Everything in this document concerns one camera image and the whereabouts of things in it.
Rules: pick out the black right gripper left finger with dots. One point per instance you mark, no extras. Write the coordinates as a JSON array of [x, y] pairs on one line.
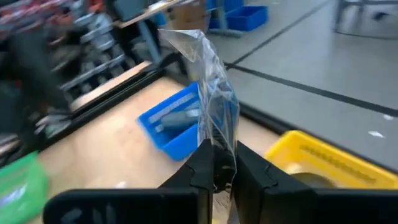
[[186, 205]]

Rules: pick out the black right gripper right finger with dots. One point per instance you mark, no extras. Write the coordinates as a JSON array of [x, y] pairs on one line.
[[280, 205]]

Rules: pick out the grey travel bottle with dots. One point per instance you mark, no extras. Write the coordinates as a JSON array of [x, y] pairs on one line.
[[178, 120]]

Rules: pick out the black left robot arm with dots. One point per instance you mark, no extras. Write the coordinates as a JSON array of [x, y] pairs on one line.
[[34, 68]]

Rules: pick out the blue plastic basket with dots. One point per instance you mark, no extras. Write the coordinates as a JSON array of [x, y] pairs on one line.
[[177, 146]]

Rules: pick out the yellow plastic basket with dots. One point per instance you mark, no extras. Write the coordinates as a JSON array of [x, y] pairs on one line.
[[311, 146]]

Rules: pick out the white floor scrap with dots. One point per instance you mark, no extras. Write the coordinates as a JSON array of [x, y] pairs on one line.
[[388, 117], [376, 134]]

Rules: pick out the green plastic basket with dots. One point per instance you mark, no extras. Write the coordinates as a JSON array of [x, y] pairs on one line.
[[21, 186]]

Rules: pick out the brown cardboard box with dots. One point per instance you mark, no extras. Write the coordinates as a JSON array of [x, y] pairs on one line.
[[188, 15]]

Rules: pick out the blue storage bin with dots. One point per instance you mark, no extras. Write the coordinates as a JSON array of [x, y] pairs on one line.
[[247, 17], [230, 4]]

